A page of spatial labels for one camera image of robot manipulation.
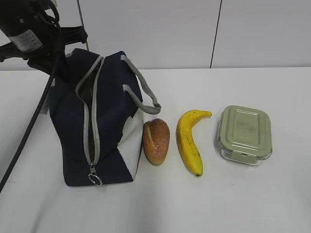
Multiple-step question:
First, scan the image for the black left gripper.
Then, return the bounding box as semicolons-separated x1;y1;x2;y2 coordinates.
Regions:
0;26;87;83

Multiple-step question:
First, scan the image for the navy and white lunch bag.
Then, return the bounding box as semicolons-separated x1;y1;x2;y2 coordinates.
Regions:
49;49;161;187

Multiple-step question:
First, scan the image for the brown bread roll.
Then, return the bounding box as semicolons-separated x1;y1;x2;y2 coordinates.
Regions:
142;118;170;166

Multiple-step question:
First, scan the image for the yellow banana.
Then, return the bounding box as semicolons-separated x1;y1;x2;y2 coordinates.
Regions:
176;109;212;177

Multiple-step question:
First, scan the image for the green lid glass container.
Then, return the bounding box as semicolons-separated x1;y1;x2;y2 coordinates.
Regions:
217;105;273;166

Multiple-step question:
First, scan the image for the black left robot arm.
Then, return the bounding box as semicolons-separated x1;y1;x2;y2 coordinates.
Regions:
0;0;87;82

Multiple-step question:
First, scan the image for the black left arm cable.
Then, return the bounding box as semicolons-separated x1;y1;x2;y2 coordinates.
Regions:
0;0;64;194

